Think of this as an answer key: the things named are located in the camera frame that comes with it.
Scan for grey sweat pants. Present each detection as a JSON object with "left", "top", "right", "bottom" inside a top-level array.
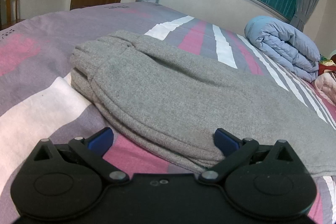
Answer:
[{"left": 71, "top": 31, "right": 335, "bottom": 177}]

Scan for purple pink striped bed sheet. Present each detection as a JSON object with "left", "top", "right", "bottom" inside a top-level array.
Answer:
[{"left": 1, "top": 2, "right": 335, "bottom": 223}]

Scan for folded light blue duvet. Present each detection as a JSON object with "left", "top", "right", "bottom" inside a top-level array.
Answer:
[{"left": 244, "top": 16, "right": 320, "bottom": 83}]

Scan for wooden chair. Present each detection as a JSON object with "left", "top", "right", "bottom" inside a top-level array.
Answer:
[{"left": 1, "top": 0, "right": 22, "bottom": 30}]

